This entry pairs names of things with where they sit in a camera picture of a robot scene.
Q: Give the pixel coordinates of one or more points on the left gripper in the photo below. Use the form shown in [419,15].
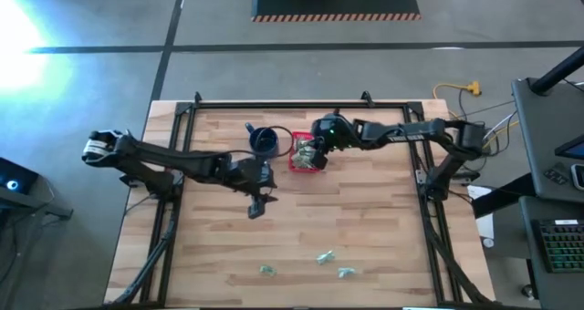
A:
[253,175]

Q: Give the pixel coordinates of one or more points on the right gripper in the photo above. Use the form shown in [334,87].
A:
[333,132]

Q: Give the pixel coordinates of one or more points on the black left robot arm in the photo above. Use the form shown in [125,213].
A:
[173,157]

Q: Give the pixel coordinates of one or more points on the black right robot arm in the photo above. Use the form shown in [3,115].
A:
[410,134]

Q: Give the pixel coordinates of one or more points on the red plastic basket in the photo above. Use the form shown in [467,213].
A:
[292,164]

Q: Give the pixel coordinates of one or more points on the dark blue ceramic mug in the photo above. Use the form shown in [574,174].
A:
[263,142]

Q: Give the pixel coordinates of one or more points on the black hazard-striped floor mat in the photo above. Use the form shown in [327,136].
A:
[335,0]

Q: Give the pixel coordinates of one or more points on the white paper sheet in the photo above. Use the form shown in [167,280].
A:
[486,223]

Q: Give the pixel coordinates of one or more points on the dark grey desk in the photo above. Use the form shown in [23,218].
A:
[538,141]
[547,292]

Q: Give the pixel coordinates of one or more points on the small black remote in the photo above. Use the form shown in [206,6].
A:
[555,174]

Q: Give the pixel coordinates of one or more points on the black cart with blue light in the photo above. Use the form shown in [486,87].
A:
[18,178]

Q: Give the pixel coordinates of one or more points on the black monitor pole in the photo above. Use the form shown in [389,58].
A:
[559,73]

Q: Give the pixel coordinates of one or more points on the black tablet screen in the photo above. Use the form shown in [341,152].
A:
[572,149]

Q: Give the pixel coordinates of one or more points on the black phone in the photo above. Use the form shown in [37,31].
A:
[578,177]

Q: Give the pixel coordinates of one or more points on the black backlit keyboard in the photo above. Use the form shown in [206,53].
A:
[563,246]

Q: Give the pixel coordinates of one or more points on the black aluminium table frame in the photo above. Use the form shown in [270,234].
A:
[296,105]

